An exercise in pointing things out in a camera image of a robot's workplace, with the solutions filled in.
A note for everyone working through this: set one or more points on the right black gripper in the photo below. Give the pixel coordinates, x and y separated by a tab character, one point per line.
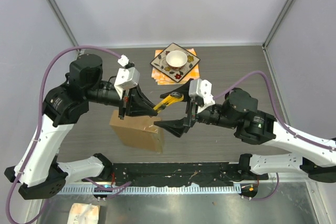
177	127

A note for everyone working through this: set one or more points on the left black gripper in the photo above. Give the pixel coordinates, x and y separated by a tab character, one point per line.
134	105

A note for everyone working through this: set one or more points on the yellow utility knife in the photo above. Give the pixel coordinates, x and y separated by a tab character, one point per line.
172	98

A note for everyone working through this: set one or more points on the brown cardboard express box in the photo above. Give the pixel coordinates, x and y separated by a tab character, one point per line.
138	132

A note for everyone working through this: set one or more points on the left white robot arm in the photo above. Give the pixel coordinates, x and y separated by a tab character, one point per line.
40	174

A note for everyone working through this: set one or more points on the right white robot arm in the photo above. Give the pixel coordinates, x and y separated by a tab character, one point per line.
306	153

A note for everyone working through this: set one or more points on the orange checkered folded cloth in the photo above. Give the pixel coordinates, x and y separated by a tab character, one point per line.
162	79

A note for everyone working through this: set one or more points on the square floral ceramic plate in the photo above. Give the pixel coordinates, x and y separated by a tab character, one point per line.
159	61

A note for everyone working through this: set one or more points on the white ceramic bowl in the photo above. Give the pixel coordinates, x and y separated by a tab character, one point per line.
176	59

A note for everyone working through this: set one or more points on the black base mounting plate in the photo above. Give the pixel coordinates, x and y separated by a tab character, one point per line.
207	174

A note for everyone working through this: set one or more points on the white orange paper packet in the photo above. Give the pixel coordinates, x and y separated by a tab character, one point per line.
83	214

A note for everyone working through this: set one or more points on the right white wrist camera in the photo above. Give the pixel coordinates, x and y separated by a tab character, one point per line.
201	89

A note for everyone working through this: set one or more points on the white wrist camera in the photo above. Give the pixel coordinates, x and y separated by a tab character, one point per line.
127	76
201	89

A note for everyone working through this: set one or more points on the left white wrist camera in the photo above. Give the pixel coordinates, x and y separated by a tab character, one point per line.
127	76

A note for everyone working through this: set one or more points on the white slotted cable duct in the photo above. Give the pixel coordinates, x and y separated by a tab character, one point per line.
83	189

